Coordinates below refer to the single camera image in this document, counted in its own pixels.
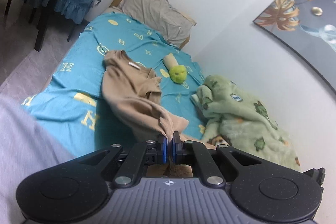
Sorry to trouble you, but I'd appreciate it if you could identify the tan garment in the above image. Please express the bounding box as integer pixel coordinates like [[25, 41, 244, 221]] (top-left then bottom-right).
[[101, 50, 217, 177]]

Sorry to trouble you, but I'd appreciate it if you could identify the green dinosaur fleece blanket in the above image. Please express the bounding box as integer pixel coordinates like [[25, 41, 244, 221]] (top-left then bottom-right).
[[191, 75, 301, 170]]

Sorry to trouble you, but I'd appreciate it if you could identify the green headed plush toy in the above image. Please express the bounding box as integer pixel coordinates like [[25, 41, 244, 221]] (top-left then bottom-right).
[[163, 53, 187, 84]]

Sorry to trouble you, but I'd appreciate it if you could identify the teal patterned bed sheet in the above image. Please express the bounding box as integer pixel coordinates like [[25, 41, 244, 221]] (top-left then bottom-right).
[[23, 12, 206, 157]]

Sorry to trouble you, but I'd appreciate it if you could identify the grey pillow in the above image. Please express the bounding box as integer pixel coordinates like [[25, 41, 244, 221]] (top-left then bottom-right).
[[116, 0, 197, 47]]

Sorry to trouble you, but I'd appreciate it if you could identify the leaf art wall painting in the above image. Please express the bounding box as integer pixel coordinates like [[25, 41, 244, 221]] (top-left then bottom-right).
[[253, 0, 335, 90]]

